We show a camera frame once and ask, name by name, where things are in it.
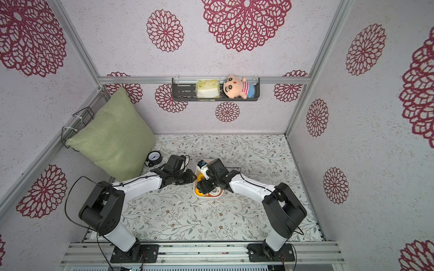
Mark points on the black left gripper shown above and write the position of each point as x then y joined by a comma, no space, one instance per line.
190,178

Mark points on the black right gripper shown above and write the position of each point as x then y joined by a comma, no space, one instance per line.
207,184

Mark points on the orange white tape roll bottom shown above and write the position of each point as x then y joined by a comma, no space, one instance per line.
215,193

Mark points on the white plastic storage box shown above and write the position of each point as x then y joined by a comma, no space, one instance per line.
195,186

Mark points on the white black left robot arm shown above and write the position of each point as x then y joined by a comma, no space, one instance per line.
105,204

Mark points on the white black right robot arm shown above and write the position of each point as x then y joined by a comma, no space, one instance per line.
282,207

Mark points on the black pressure gauge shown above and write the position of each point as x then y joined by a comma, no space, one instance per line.
153,159

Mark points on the green square pillow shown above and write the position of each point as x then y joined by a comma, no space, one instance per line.
117,140

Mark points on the yellow green sponge pack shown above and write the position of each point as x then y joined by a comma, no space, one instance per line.
207,89

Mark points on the plush doll striped shirt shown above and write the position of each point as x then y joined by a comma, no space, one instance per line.
234,87

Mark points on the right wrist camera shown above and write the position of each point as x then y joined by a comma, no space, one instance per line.
202,167

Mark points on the black wall shelf basket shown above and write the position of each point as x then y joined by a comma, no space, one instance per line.
185,90

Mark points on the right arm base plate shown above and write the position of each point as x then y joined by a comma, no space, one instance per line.
260,252

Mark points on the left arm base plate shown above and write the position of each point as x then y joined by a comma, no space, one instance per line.
137,254

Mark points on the black wire wall rack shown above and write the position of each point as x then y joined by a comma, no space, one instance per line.
80,120

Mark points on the aluminium front rail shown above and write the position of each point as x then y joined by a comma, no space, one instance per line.
206,253

